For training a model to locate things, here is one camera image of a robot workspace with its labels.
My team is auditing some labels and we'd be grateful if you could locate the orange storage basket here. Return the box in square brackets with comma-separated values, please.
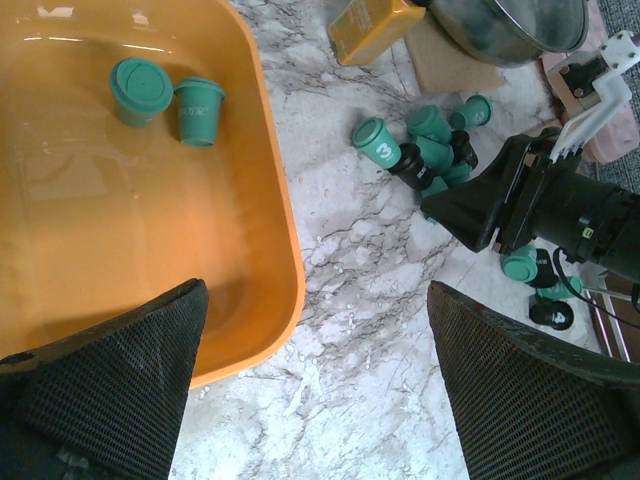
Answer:
[1, 1, 304, 386]

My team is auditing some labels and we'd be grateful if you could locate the teal coffee capsule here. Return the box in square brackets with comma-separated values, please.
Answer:
[174, 77, 226, 147]
[407, 105, 452, 144]
[449, 95, 493, 130]
[351, 117, 402, 170]
[500, 245, 538, 283]
[536, 276, 583, 301]
[410, 135, 454, 176]
[109, 57, 173, 129]

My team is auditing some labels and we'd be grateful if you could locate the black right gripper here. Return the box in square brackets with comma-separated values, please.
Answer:
[421, 127, 581, 254]

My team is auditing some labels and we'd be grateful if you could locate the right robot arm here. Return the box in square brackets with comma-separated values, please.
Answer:
[421, 128, 639, 281]

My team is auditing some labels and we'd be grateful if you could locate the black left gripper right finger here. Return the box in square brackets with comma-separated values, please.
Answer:
[427, 281, 639, 479]

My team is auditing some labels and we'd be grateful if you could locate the brown cork mat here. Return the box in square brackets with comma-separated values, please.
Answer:
[404, 13, 503, 95]

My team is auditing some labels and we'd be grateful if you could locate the stainless steel pot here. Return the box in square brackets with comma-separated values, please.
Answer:
[428, 0, 589, 68]

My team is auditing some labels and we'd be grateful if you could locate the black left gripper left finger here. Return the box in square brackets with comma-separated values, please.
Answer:
[1, 279, 208, 479]

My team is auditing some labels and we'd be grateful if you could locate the orange juice bottle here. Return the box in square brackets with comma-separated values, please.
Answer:
[328, 0, 431, 66]

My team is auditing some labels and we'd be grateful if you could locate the black lid coffee capsule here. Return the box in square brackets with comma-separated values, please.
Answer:
[450, 130, 479, 171]
[389, 143, 434, 191]

